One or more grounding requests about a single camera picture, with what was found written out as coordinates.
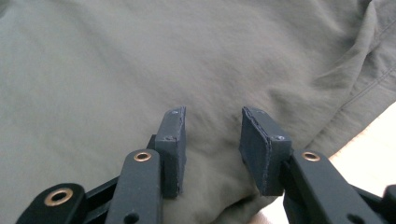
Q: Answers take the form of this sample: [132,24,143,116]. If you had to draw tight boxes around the olive green shorts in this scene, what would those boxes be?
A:
[0,0,396,224]

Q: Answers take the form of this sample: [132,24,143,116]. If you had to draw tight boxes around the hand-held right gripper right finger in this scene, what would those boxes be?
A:
[238,105,293,197]

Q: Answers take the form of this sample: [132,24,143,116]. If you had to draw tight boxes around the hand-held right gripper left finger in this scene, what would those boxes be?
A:
[154,105,188,200]

